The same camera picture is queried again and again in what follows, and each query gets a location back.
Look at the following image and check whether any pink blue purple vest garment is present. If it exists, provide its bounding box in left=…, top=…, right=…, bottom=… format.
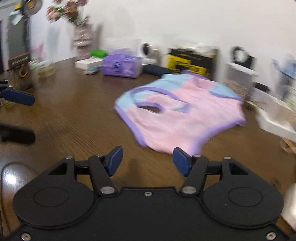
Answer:
left=114, top=73, right=246, bottom=155

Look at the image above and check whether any red black small box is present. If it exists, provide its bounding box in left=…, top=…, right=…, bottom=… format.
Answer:
left=8, top=52, right=31, bottom=69

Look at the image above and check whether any white flat box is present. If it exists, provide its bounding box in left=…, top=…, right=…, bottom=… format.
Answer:
left=75, top=57, right=103, bottom=70

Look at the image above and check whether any small blue wrapped packet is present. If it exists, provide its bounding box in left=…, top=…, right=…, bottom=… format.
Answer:
left=83, top=66, right=101, bottom=75

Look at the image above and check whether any pink textured flower vase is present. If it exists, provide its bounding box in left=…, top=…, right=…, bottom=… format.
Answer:
left=73, top=24, right=93, bottom=60

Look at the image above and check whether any studio lamp on stand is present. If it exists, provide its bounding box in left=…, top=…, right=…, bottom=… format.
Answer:
left=18, top=0, right=43, bottom=53

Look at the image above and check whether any purple tissue pack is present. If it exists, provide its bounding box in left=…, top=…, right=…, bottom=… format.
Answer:
left=101, top=54, right=142, bottom=78

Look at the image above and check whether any green box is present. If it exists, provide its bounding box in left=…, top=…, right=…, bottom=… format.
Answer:
left=90, top=49, right=108, bottom=58

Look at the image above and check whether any clear plastic food container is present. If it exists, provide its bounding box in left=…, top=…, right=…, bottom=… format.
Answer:
left=224, top=62, right=258, bottom=101

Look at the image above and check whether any white power strip with chargers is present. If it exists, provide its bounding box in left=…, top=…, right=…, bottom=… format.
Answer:
left=255, top=95, right=295, bottom=143

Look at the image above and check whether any black yellow cardboard box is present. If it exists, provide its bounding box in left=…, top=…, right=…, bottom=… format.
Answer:
left=166, top=49, right=219, bottom=80

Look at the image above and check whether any dried pink rose bouquet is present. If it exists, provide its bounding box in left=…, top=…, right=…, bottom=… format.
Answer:
left=46, top=0, right=89, bottom=26

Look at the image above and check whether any blue clear water bottle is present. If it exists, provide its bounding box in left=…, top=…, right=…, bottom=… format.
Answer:
left=271, top=54, right=295, bottom=96

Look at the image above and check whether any white security camera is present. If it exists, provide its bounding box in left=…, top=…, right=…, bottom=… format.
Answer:
left=140, top=42, right=159, bottom=65

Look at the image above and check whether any black mount on container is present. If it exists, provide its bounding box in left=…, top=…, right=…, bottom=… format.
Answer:
left=230, top=46, right=256, bottom=69

